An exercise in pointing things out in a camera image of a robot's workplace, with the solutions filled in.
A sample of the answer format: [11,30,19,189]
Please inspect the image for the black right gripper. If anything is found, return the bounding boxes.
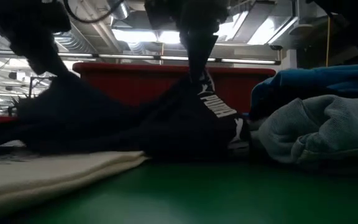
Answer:
[144,0,230,86]

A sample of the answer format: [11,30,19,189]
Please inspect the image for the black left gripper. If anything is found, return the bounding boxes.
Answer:
[0,0,71,77]

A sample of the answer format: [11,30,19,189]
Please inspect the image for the black garment white print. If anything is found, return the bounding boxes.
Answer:
[0,70,252,162]

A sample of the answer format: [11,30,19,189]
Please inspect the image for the bright blue cloth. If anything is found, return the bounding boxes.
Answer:
[250,62,358,105]

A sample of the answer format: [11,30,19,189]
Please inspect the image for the light blue denim jeans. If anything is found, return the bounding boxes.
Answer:
[250,94,358,166]

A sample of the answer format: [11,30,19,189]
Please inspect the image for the red plastic laundry bin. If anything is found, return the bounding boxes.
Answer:
[72,61,277,114]

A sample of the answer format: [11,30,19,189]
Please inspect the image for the long ceiling light bar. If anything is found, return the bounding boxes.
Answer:
[57,52,282,66]

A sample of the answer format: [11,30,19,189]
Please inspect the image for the small green spiky plant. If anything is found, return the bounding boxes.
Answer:
[7,94,32,116]

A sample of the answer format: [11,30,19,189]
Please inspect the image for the beige Houston tote bag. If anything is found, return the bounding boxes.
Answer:
[0,139,151,220]

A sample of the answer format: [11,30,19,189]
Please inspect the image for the green table mat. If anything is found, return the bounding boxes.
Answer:
[0,155,358,224]

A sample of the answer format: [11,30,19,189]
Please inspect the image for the silver spiral ventilation duct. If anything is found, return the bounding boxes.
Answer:
[53,30,90,54]

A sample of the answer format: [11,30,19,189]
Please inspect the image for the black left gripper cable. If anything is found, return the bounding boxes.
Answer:
[63,0,126,24]

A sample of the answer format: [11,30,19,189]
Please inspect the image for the yellow hanging cable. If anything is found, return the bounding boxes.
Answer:
[325,16,331,68]

